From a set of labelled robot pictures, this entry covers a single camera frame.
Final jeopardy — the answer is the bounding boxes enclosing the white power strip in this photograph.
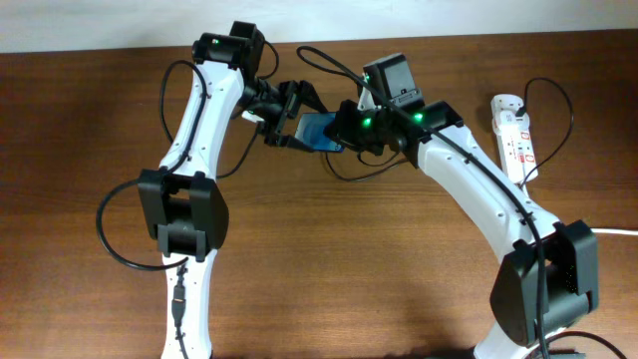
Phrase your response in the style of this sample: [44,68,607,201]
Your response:
[489,94,539,184]

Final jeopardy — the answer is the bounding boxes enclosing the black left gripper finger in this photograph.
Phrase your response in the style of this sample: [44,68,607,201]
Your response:
[264,134,313,152]
[296,80,328,114]

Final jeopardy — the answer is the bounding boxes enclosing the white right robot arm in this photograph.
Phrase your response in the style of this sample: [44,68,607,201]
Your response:
[326,54,599,358]

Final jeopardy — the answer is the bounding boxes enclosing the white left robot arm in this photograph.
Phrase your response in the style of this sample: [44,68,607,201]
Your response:
[138,21,326,358]

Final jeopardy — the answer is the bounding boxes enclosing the black USB charging cable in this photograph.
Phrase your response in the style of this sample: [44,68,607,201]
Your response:
[324,77,575,190]

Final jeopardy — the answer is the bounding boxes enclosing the blue Galaxy smartphone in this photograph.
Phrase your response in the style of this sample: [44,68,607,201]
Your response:
[295,113,344,153]

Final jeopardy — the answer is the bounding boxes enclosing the white USB charger adapter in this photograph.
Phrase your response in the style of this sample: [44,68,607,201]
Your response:
[490,94,530,135]

